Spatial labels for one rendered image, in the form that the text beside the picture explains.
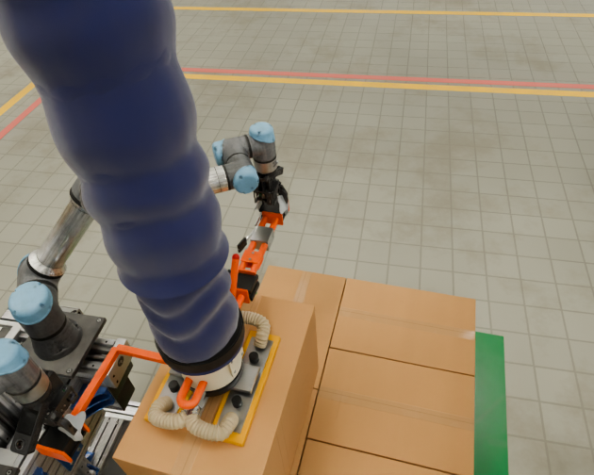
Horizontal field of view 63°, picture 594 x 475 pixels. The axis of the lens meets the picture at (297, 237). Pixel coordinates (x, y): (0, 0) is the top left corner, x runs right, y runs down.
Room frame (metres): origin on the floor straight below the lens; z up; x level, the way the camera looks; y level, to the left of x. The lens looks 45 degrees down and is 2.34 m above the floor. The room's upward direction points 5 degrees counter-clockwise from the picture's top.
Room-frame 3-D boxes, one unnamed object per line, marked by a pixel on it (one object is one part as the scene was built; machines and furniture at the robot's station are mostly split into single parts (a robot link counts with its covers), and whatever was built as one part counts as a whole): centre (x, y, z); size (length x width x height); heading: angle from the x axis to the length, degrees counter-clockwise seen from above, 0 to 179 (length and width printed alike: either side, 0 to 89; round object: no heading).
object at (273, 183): (1.27, 0.08, 1.34); 0.09 x 0.08 x 0.12; 161
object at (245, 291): (0.96, 0.19, 1.20); 0.10 x 0.08 x 0.06; 71
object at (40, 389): (0.54, 0.60, 1.42); 0.08 x 0.08 x 0.05
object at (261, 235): (1.16, 0.12, 1.19); 0.07 x 0.07 x 0.04; 71
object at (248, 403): (0.69, 0.18, 1.10); 0.34 x 0.10 x 0.05; 161
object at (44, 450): (0.52, 0.61, 1.20); 0.09 x 0.08 x 0.05; 71
